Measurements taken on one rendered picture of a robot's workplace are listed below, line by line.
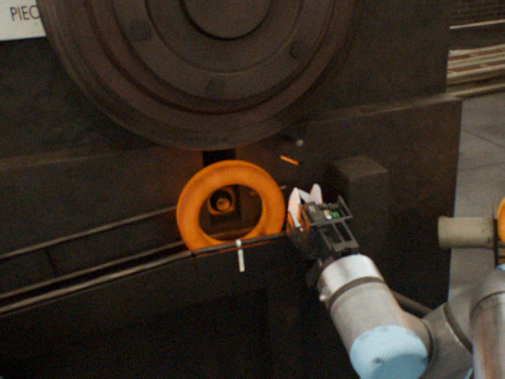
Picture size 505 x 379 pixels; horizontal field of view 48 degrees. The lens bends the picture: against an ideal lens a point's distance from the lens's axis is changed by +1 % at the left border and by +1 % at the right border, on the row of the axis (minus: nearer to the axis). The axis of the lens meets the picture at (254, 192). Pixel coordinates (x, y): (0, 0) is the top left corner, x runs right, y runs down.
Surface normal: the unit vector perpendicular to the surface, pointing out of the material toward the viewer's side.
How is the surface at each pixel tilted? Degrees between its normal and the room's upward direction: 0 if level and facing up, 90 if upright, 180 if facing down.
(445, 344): 69
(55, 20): 90
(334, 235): 90
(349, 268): 21
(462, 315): 51
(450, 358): 82
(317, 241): 108
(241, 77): 90
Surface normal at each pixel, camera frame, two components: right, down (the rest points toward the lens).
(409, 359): 0.19, 0.62
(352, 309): -0.65, -0.43
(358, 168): -0.07, -0.91
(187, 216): 0.25, 0.36
